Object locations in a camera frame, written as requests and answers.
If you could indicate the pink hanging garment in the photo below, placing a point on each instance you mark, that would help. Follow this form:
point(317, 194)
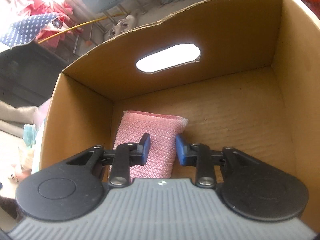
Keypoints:
point(64, 21)

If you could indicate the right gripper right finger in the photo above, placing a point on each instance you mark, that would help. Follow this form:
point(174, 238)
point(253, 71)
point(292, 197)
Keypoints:
point(205, 159)

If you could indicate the brown cardboard box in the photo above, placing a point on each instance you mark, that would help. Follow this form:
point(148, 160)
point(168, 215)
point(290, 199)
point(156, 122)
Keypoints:
point(245, 73)

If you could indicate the blue white-dotted cloth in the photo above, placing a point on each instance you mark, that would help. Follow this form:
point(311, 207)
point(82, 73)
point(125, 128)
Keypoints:
point(25, 29)

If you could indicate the yellow rod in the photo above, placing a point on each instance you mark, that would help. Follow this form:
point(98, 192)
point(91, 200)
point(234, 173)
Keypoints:
point(81, 25)

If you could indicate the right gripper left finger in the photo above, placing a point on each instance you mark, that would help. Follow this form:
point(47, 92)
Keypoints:
point(120, 160)

